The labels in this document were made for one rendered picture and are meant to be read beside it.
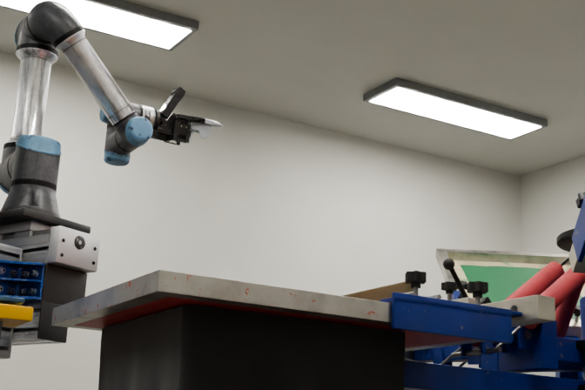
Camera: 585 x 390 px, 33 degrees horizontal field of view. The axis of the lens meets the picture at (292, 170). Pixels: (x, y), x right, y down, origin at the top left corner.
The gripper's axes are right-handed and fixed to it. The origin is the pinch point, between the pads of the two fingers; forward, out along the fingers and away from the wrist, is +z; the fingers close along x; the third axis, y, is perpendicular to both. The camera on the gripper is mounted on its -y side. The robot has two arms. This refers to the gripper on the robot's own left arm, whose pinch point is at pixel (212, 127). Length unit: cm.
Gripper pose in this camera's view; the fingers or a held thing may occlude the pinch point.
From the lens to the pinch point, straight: 305.2
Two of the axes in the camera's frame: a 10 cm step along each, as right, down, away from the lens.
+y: -1.1, 9.8, -1.8
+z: 8.6, 1.9, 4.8
